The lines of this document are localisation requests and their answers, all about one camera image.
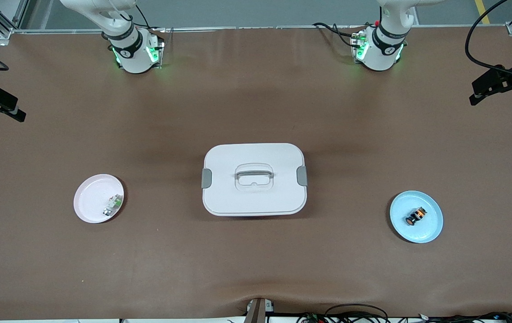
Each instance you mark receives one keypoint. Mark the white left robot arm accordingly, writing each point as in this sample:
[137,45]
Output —
[383,54]

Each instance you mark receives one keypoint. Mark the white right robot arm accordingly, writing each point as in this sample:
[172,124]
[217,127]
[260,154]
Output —
[132,54]

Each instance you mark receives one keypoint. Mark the camera mount post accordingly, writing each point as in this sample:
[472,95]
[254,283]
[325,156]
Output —
[256,312]

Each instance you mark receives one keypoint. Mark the light blue round plate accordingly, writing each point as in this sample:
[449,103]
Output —
[426,229]

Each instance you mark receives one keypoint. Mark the green and white switch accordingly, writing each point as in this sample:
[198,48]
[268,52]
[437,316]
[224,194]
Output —
[112,205]

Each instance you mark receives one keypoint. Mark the white lidded storage box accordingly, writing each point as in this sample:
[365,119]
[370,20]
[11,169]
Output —
[256,202]

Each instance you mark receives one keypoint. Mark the orange and black push-button switch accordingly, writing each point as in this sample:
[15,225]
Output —
[416,216]

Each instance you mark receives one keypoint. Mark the pink round plate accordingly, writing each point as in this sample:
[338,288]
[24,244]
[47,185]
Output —
[89,202]

